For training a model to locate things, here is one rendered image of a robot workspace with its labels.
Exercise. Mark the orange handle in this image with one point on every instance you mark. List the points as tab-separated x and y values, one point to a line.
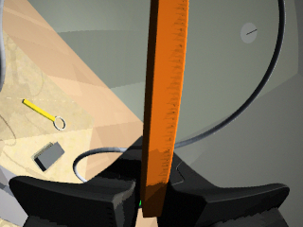
166	50

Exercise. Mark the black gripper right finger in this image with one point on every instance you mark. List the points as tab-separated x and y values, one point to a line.
191	201

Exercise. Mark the yellow handle with grey loop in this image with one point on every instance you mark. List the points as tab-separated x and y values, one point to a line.
43	113

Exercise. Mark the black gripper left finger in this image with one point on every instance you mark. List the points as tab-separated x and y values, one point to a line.
111	199

